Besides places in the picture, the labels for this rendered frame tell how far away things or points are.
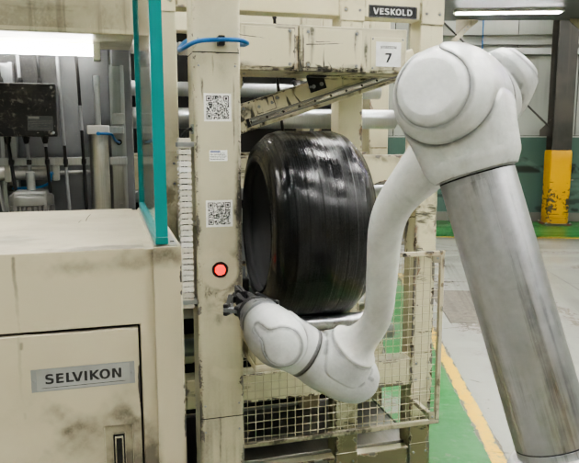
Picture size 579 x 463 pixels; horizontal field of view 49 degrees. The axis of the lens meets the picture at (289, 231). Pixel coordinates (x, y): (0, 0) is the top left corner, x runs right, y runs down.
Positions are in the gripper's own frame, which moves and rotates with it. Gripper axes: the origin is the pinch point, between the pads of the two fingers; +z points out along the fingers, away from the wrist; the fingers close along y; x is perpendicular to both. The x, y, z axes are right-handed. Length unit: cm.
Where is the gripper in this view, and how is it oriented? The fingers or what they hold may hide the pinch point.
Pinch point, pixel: (240, 294)
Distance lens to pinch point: 155.0
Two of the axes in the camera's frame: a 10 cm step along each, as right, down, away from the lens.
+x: 0.0, 9.9, 1.5
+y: -9.6, 0.4, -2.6
